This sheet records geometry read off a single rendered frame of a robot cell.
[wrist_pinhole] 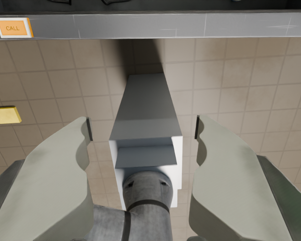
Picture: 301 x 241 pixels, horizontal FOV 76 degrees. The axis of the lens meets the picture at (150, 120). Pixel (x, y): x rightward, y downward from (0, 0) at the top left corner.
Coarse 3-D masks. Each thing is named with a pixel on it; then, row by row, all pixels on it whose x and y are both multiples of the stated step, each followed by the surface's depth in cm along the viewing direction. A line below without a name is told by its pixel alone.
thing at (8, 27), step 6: (0, 24) 32; (6, 24) 32; (12, 24) 32; (18, 24) 32; (24, 24) 32; (30, 24) 33; (6, 30) 32; (12, 30) 32; (18, 30) 32; (24, 30) 32; (30, 30) 33
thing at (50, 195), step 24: (48, 144) 9; (72, 144) 9; (24, 168) 8; (48, 168) 8; (72, 168) 8; (24, 192) 7; (48, 192) 7; (72, 192) 7; (0, 216) 6; (24, 216) 6; (48, 216) 6; (72, 216) 6; (0, 240) 5; (24, 240) 5; (48, 240) 6
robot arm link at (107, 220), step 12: (96, 204) 44; (96, 216) 40; (108, 216) 41; (120, 216) 42; (96, 228) 38; (108, 228) 39; (120, 228) 40; (96, 240) 37; (108, 240) 38; (120, 240) 38
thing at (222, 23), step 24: (48, 24) 33; (72, 24) 33; (96, 24) 33; (120, 24) 33; (144, 24) 33; (168, 24) 33; (192, 24) 33; (216, 24) 33; (240, 24) 33; (264, 24) 33; (288, 24) 33
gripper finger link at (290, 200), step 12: (264, 156) 8; (264, 168) 7; (276, 168) 7; (276, 180) 7; (288, 180) 7; (276, 192) 6; (288, 192) 6; (300, 192) 6; (288, 204) 6; (300, 204) 6; (288, 216) 6; (300, 216) 6; (288, 228) 5; (300, 228) 5; (300, 240) 5
